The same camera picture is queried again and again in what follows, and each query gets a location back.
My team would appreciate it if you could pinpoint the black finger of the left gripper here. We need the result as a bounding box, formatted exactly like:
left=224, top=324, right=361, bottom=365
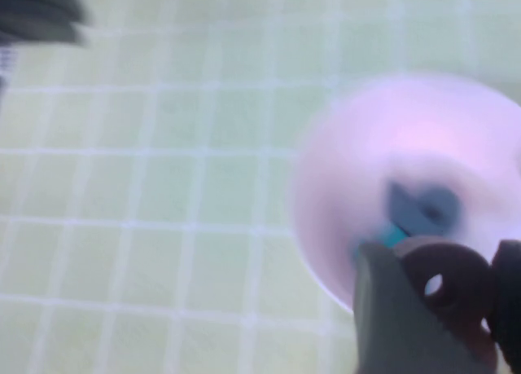
left=0, top=22, right=93, bottom=48
left=0, top=0, right=93, bottom=24

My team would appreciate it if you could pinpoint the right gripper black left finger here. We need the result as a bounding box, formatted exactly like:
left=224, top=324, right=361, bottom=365
left=352, top=243, right=496, bottom=374

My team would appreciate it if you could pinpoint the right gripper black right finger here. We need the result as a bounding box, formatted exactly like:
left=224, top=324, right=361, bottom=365
left=490, top=239, right=521, bottom=369

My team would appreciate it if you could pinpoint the brown number 8 block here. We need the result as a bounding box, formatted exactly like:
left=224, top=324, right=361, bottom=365
left=401, top=235, right=501, bottom=371

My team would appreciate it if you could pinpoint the pink plastic bowl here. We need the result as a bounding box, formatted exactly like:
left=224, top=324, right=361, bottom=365
left=289, top=73, right=521, bottom=316

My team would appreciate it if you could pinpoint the teal number 4 block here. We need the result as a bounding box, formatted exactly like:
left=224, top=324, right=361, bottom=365
left=349, top=222, right=408, bottom=257

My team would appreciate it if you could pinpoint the dark grey number 9 block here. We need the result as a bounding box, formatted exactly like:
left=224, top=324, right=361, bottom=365
left=384, top=180, right=463, bottom=239

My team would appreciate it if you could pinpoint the green checked tablecloth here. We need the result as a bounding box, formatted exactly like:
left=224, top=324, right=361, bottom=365
left=0, top=0, right=521, bottom=374

